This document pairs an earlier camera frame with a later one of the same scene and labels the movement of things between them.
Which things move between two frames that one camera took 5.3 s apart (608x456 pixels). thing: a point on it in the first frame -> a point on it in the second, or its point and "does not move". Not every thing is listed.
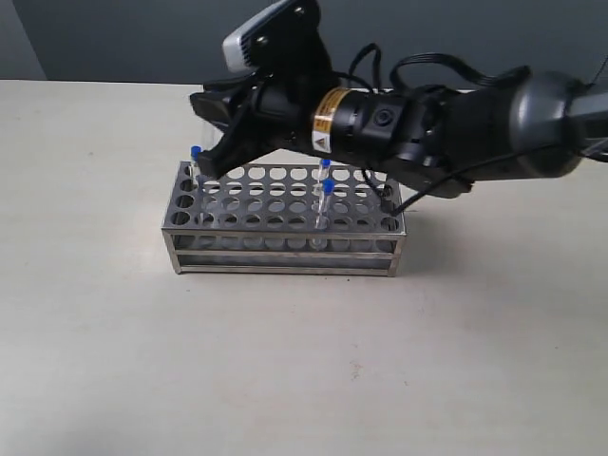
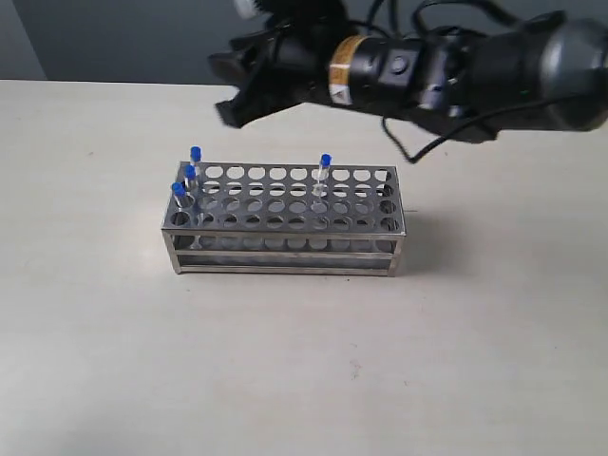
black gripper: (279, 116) -> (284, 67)
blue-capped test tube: (323, 214) -> (180, 190)
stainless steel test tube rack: (279, 218) does not move
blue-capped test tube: (323, 174) does not move
